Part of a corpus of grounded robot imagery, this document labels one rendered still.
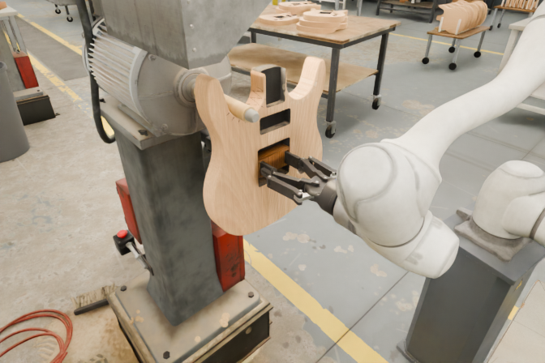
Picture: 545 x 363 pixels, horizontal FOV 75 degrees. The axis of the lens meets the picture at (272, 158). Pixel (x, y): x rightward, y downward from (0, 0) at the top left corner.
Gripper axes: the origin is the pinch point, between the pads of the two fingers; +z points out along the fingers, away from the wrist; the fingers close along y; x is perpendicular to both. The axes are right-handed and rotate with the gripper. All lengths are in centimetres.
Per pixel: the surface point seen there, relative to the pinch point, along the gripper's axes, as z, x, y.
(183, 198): 35.3, -25.9, -7.2
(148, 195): 35.9, -20.3, -17.8
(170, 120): 19.5, 8.6, -15.3
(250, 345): 22, -104, 8
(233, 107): 0.9, 16.1, -10.5
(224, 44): -9.5, 30.8, -19.2
